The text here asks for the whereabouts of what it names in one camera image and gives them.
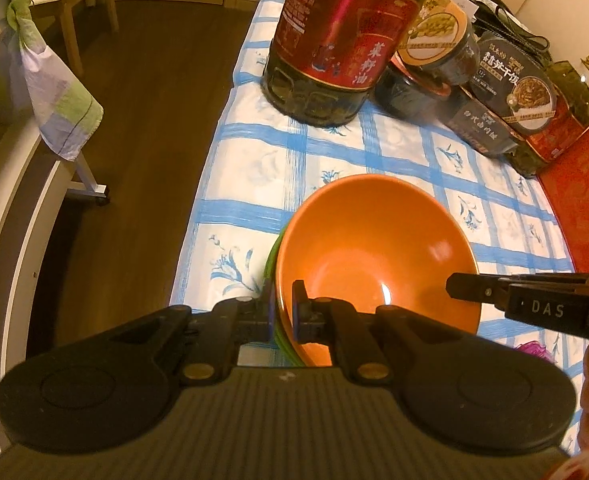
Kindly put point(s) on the green checked towel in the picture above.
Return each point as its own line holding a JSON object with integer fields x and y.
{"x": 59, "y": 95}

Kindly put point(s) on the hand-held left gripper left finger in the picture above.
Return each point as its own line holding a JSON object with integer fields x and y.
{"x": 269, "y": 305}

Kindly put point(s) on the round-lid instant rice bowl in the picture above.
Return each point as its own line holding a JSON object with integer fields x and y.
{"x": 519, "y": 85}

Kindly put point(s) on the black instant rice box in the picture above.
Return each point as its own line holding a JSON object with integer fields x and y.
{"x": 479, "y": 125}

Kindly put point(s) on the red tote bag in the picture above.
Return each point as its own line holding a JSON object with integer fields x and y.
{"x": 581, "y": 195}

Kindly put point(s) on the oil bottle in red sleeve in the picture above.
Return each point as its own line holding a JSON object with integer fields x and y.
{"x": 549, "y": 145}

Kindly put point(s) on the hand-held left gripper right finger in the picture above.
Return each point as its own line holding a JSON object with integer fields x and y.
{"x": 299, "y": 305}

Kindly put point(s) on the large red-label oil bottle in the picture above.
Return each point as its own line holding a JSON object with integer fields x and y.
{"x": 334, "y": 40}

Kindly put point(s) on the orange plastic bowl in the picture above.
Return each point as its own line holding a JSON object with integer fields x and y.
{"x": 374, "y": 240}

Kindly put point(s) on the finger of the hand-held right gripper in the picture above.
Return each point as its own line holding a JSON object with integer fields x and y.
{"x": 474, "y": 290}
{"x": 554, "y": 278}

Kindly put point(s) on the dark jar with red lid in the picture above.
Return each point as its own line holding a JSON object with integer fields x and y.
{"x": 409, "y": 95}

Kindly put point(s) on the pink glass plate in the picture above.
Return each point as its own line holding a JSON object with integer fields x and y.
{"x": 534, "y": 350}

